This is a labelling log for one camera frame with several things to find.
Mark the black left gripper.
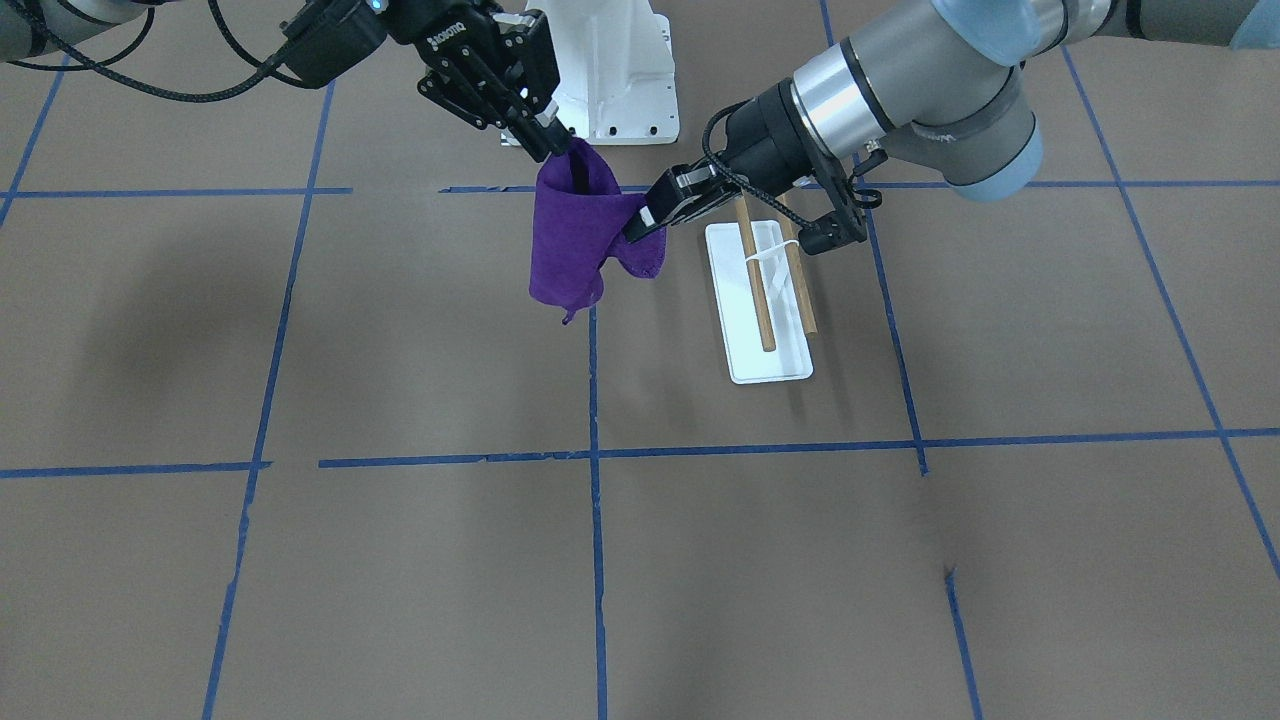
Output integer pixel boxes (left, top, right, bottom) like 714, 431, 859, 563
622, 78, 863, 243

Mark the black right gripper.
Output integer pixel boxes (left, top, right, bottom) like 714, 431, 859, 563
385, 1, 573, 163

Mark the purple towel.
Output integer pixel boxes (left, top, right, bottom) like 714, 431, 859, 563
527, 137, 667, 325

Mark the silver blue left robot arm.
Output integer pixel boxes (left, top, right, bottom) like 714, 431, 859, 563
623, 1, 1277, 255

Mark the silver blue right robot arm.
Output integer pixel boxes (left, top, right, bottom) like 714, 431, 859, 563
3, 1, 572, 163

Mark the white wooden towel rack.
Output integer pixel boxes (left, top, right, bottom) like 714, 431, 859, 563
705, 197, 817, 386

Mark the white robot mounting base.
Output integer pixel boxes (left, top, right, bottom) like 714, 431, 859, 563
524, 1, 681, 146

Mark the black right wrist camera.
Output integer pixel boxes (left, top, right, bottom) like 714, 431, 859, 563
280, 1, 388, 88

